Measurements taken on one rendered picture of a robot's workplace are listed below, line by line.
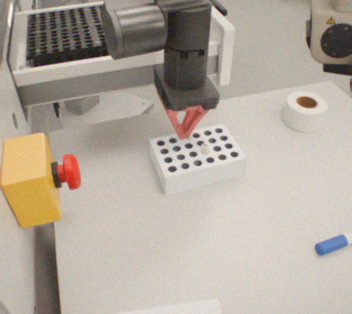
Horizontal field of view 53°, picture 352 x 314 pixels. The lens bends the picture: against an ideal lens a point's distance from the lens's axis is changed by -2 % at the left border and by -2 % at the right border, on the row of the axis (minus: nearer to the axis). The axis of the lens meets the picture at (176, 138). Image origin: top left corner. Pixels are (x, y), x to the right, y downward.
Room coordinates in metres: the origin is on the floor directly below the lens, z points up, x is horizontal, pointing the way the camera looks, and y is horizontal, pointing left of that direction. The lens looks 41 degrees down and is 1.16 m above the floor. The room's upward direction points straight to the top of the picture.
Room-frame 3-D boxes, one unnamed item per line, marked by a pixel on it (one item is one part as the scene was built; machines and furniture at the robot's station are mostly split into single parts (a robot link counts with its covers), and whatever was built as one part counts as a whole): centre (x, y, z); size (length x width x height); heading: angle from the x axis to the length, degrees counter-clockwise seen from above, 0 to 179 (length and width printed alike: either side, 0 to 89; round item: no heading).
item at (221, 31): (0.67, -0.04, 0.87); 0.29 x 0.02 x 0.11; 17
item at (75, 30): (0.61, 0.15, 0.87); 0.22 x 0.18 x 0.06; 107
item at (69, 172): (0.27, 0.12, 0.88); 0.04 x 0.03 x 0.04; 17
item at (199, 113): (0.42, -0.01, 0.85); 0.07 x 0.07 x 0.09; 17
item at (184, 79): (0.42, -0.01, 0.92); 0.10 x 0.07 x 0.07; 17
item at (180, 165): (0.39, -0.03, 0.78); 0.12 x 0.08 x 0.04; 108
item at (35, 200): (0.26, 0.15, 0.88); 0.07 x 0.05 x 0.07; 17
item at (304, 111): (0.51, -0.23, 0.78); 0.07 x 0.07 x 0.04
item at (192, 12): (0.42, -0.01, 0.98); 0.07 x 0.06 x 0.07; 115
